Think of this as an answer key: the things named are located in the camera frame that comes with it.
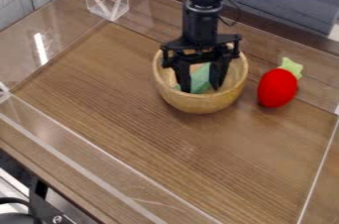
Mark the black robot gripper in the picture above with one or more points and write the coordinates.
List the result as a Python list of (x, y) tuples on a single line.
[(200, 45)]

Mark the green rectangular block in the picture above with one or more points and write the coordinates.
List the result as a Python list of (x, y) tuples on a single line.
[(201, 84)]

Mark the brown wooden bowl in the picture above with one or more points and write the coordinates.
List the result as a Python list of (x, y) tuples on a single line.
[(210, 101)]

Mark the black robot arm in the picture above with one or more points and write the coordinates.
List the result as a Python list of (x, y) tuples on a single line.
[(201, 45)]

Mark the red plush strawberry toy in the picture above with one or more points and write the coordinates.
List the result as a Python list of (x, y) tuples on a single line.
[(278, 84)]

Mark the clear acrylic corner bracket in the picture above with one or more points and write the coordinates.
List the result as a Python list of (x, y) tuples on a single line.
[(109, 9)]

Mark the clear acrylic tray wall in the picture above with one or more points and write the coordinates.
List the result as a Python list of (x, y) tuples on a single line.
[(104, 185)]

